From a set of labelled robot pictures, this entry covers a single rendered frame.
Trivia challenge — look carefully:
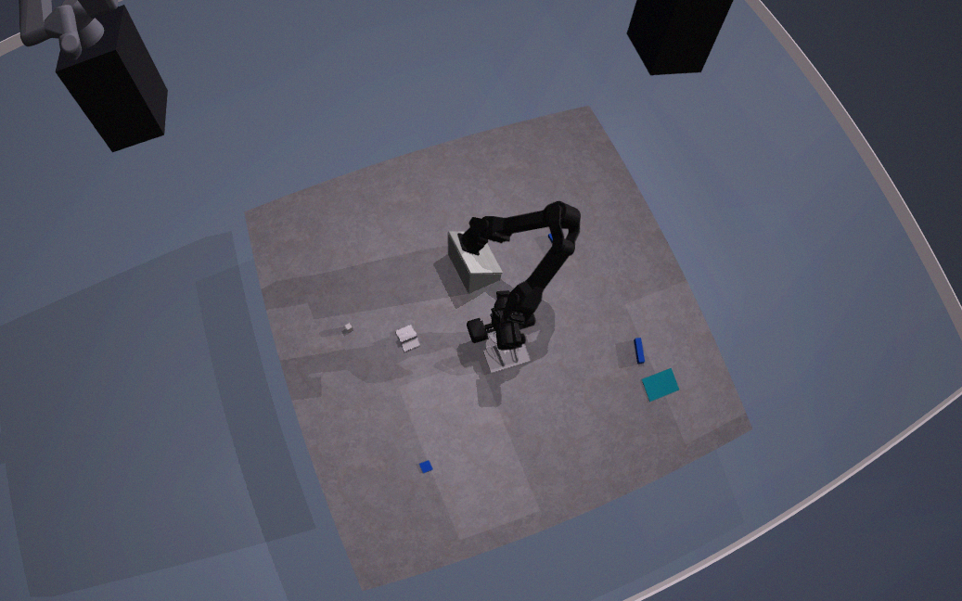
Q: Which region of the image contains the teal flat rectangular plate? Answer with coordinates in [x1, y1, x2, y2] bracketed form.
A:
[642, 368, 679, 402]

